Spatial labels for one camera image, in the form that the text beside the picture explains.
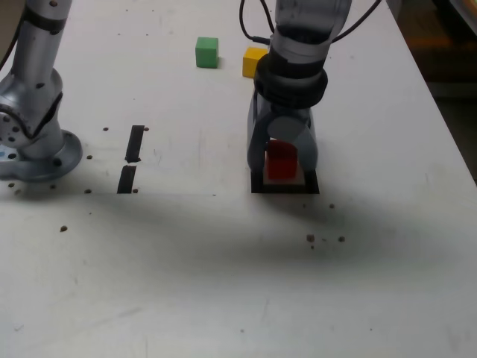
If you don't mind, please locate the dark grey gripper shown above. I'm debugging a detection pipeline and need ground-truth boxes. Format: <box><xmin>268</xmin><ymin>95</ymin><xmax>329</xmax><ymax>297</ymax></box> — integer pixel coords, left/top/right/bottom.
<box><xmin>246</xmin><ymin>90</ymin><xmax>319</xmax><ymax>174</ymax></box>

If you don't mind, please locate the red cube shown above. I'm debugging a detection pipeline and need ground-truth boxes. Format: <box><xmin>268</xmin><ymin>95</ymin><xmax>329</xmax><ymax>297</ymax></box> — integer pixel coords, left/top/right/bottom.
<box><xmin>265</xmin><ymin>139</ymin><xmax>299</xmax><ymax>180</ymax></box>

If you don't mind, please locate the yellow cube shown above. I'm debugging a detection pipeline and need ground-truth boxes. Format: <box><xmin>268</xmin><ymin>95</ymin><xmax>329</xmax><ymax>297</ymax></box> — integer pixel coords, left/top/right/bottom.
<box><xmin>241</xmin><ymin>47</ymin><xmax>269</xmax><ymax>78</ymax></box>

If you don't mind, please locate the green cube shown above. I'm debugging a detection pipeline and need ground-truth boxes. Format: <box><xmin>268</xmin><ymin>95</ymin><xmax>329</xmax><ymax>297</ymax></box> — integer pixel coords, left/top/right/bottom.
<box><xmin>195</xmin><ymin>37</ymin><xmax>219</xmax><ymax>69</ymax></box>

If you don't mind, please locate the black tape square outline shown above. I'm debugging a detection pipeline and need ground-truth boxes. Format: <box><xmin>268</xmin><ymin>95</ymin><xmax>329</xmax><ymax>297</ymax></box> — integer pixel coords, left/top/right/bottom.
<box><xmin>250</xmin><ymin>166</ymin><xmax>320</xmax><ymax>195</ymax></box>

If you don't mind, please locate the black tape strip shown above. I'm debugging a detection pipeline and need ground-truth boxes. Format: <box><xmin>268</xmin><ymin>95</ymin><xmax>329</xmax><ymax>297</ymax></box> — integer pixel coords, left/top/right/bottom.
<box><xmin>116</xmin><ymin>125</ymin><xmax>145</xmax><ymax>195</ymax></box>

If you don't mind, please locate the black cable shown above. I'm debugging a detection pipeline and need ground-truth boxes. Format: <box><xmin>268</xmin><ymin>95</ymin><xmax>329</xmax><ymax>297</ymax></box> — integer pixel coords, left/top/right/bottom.
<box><xmin>238</xmin><ymin>0</ymin><xmax>384</xmax><ymax>43</ymax></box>

